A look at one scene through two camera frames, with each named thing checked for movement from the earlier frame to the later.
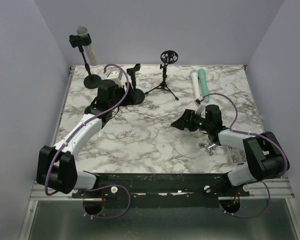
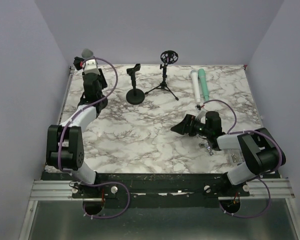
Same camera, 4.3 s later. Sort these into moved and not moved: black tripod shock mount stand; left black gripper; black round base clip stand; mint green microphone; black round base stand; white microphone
Moved: black round base clip stand; left black gripper
Not moved: mint green microphone; black round base stand; white microphone; black tripod shock mount stand
